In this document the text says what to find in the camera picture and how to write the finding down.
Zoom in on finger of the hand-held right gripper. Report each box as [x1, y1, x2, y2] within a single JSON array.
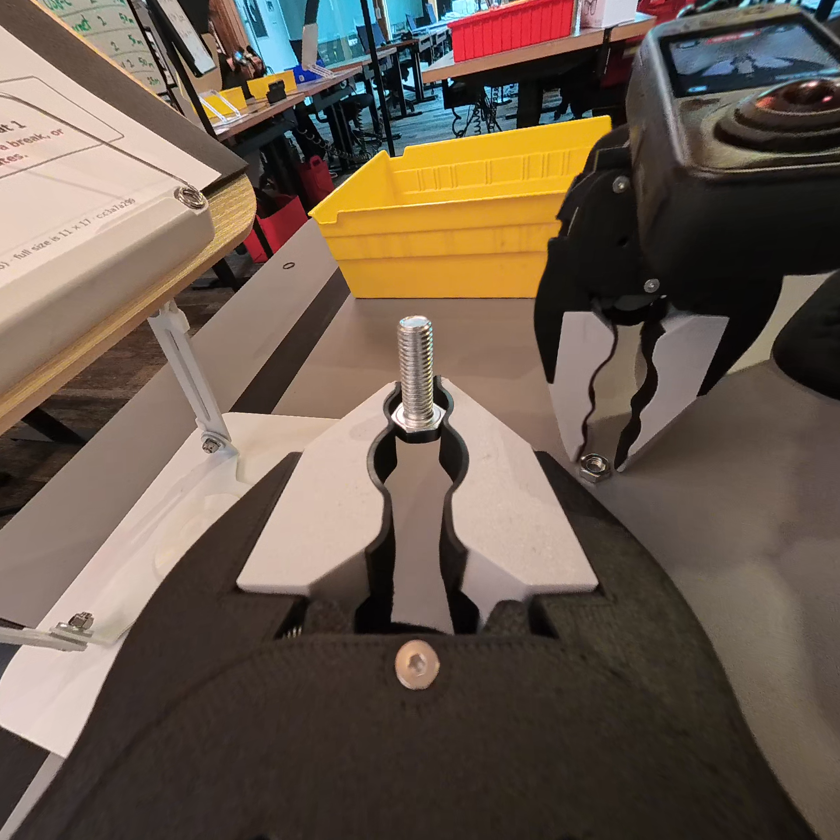
[[549, 307, 622, 466], [613, 314, 731, 473]]

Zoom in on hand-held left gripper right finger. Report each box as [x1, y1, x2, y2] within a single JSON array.
[[436, 377, 599, 631]]

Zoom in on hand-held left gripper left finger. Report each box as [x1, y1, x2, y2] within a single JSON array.
[[235, 379, 403, 601]]

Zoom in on silver hex bolt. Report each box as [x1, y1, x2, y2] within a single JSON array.
[[395, 315, 438, 429]]

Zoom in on black office chair cushion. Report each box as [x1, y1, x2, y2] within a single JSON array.
[[772, 274, 840, 403]]

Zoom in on large yellow plastic bin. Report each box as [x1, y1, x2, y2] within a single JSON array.
[[308, 115, 613, 299]]

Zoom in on white slotted support strut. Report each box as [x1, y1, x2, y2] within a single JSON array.
[[147, 301, 238, 458], [0, 610, 97, 655]]

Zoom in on red plastic bin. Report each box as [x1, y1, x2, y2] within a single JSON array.
[[448, 0, 582, 64]]

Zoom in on instruction sheet on acrylic stand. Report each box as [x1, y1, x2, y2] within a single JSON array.
[[0, 0, 257, 431]]

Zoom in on red bag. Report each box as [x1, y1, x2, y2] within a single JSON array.
[[243, 192, 311, 265]]

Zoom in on white tilted sign board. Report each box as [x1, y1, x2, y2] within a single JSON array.
[[0, 26, 225, 395]]

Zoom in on wooden background desk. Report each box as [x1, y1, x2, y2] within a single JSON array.
[[210, 62, 368, 142]]

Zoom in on small yellow plastic bin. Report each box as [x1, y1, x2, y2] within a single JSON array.
[[246, 70, 298, 104], [197, 87, 249, 120]]

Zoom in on small framed sign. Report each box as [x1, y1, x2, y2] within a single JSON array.
[[144, 0, 217, 77]]

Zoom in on whiteboard with green writing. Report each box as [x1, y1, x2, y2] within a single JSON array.
[[39, 0, 168, 96]]

